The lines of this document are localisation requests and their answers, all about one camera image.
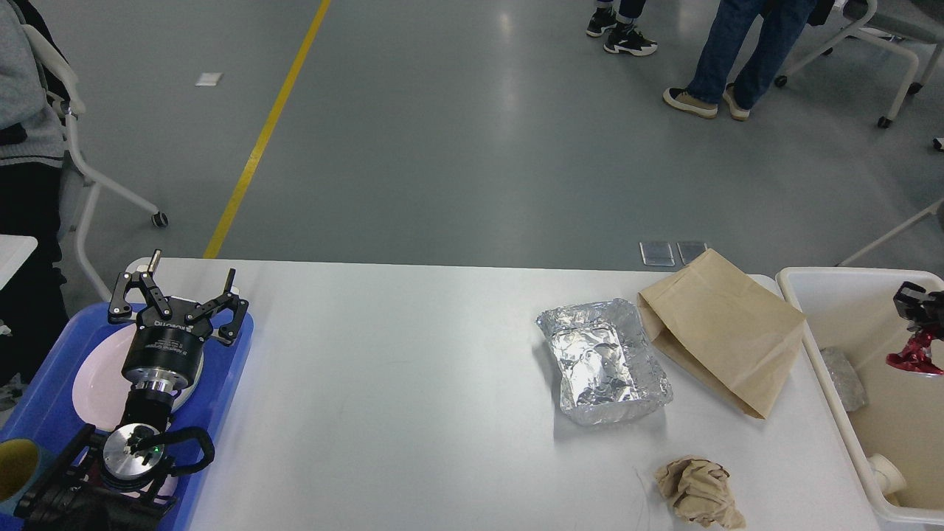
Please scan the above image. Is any pink plate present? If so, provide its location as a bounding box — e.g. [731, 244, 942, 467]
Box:
[72, 325, 204, 431]

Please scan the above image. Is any white chair left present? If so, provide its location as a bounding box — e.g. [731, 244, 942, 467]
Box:
[21, 24, 169, 300]

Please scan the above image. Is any metal floor plate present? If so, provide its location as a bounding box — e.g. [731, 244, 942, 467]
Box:
[639, 241, 676, 268]
[676, 241, 710, 265]

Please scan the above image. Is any left metal floor plate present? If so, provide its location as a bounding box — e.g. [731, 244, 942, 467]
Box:
[639, 241, 676, 268]

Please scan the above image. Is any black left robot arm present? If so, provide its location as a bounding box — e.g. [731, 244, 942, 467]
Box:
[2, 251, 253, 530]

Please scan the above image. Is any red foil wrapper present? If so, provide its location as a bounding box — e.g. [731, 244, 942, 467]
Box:
[884, 330, 943, 377]

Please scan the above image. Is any person in black trousers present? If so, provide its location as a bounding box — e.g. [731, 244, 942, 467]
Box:
[586, 1, 659, 57]

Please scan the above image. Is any crumpled aluminium foil tray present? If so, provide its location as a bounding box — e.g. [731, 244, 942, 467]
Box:
[535, 298, 674, 426]

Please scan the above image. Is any brown paper napkin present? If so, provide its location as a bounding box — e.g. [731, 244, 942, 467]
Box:
[653, 456, 746, 530]

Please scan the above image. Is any person in blue jeans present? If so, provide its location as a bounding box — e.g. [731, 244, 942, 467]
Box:
[663, 1, 818, 122]

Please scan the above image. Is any white plastic bin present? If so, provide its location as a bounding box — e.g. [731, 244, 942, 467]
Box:
[777, 268, 943, 527]

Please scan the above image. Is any brown paper bag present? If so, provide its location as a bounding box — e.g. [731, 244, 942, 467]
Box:
[638, 249, 805, 420]

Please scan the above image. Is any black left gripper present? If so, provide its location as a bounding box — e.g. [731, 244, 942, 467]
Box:
[107, 249, 249, 390]

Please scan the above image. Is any white paper on floor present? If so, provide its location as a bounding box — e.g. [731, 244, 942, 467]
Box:
[195, 72, 223, 87]

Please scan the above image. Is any seated person grey cardigan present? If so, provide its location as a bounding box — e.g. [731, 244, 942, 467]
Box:
[1, 1, 69, 384]

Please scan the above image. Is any white office chair right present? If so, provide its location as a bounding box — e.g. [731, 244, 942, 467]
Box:
[774, 1, 943, 130]

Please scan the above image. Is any right metal floor plate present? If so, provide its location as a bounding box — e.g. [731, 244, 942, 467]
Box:
[676, 241, 710, 265]

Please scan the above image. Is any white paper cup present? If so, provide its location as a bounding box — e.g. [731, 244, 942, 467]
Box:
[867, 454, 908, 507]

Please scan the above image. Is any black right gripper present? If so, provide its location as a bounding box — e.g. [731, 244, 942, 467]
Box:
[893, 282, 943, 332]

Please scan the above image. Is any white chair leg right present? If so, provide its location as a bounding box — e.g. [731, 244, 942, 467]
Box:
[836, 198, 943, 268]

